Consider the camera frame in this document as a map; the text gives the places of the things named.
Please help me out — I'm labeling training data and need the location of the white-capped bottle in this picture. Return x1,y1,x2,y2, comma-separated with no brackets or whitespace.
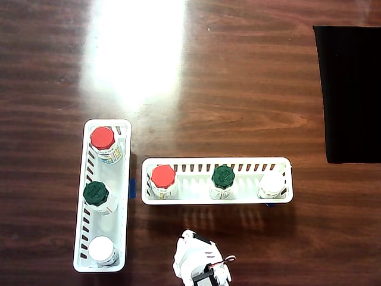
257,170,288,200
88,235,120,268

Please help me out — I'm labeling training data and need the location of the black cloth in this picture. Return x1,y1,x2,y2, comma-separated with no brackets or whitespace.
313,25,381,164

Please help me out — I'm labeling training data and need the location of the short red motor cable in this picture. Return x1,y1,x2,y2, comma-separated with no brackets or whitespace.
207,254,237,266

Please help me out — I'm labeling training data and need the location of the white plastic basket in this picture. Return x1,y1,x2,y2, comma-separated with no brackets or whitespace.
73,118,132,273
140,157,295,206

